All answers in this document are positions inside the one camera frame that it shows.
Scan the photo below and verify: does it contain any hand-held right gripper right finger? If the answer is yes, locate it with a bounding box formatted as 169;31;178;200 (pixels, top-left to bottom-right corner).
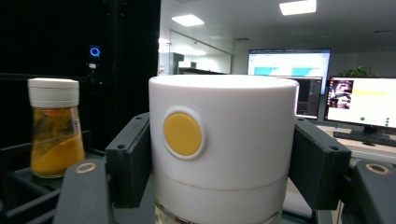
289;117;352;211

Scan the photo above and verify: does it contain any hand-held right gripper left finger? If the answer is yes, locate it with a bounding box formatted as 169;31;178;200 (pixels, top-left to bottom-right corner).
105;112;154;209

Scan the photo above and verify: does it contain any white-lidded glass spice jar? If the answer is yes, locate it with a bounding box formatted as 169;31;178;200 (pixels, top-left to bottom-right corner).
148;74;300;224

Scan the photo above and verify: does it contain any black metal shelf rack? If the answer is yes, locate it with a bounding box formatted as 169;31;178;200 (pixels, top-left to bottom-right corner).
0;130;108;224

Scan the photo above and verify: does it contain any black keyboard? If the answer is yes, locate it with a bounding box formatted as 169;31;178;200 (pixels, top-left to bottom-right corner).
332;130;396;147

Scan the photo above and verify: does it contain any yellow powder spice jar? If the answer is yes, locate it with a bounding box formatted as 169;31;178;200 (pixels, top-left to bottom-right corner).
27;77;86;179

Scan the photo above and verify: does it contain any bright computer monitor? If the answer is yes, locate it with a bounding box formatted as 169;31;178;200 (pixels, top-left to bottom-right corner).
323;76;396;130

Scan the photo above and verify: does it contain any green plant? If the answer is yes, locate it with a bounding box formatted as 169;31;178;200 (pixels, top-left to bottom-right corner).
337;64;379;78

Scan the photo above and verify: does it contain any square ceiling light panel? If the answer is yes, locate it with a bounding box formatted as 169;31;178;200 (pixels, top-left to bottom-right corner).
171;14;205;27
278;0;318;17

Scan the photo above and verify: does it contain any large wall screen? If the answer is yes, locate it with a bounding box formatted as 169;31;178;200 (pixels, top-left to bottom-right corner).
247;49;332;94

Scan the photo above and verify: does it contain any camera with blue ring light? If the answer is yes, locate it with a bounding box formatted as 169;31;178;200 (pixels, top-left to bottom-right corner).
85;45;105;86

